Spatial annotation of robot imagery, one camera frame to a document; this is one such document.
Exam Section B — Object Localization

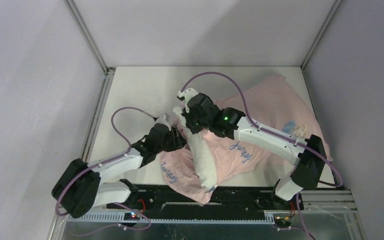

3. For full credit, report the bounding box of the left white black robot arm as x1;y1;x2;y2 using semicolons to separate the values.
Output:
51;123;187;219

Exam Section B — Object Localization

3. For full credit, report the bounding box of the white pillow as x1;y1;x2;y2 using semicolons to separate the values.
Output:
173;106;218;192

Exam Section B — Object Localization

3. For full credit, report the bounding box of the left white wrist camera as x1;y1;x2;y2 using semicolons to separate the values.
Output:
155;113;171;131

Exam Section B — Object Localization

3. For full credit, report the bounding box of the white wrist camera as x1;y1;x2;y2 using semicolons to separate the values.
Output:
176;88;198;113
155;113;171;131

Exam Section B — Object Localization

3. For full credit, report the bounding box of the pink and blue pillowcase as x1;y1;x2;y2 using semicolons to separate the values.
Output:
159;75;323;204

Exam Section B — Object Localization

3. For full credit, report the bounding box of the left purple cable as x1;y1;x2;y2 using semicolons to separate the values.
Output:
54;106;158;238

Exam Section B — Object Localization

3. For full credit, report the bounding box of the left aluminium frame post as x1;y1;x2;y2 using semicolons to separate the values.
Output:
63;0;115;74

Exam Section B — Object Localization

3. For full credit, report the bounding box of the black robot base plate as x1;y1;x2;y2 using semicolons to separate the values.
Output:
124;184;304;220

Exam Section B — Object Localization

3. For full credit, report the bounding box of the right aluminium frame post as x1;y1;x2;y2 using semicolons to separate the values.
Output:
300;0;344;72

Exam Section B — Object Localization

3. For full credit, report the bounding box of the aluminium frame post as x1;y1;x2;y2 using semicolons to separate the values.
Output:
63;0;115;74
300;0;344;72

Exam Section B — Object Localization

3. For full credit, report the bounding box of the grey slotted cable duct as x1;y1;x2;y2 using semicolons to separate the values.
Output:
66;211;275;225

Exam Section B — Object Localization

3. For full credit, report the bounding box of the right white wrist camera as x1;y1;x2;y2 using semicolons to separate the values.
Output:
176;88;198;113

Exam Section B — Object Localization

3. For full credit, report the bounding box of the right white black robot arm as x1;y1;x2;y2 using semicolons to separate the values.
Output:
176;88;327;209

